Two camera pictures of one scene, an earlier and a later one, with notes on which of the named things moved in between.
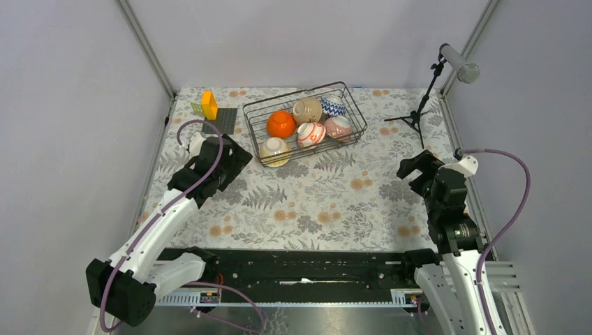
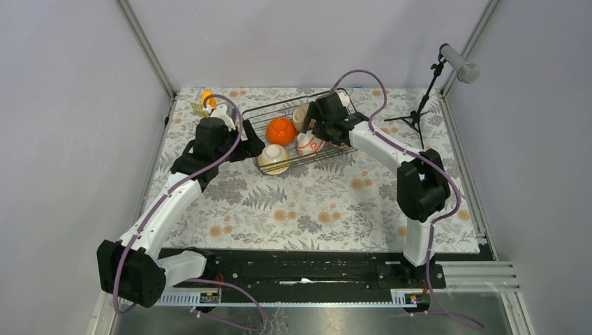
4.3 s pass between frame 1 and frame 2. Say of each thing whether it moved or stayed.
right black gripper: moved
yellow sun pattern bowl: moved
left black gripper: moved
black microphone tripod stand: stayed
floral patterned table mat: stayed
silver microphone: stayed
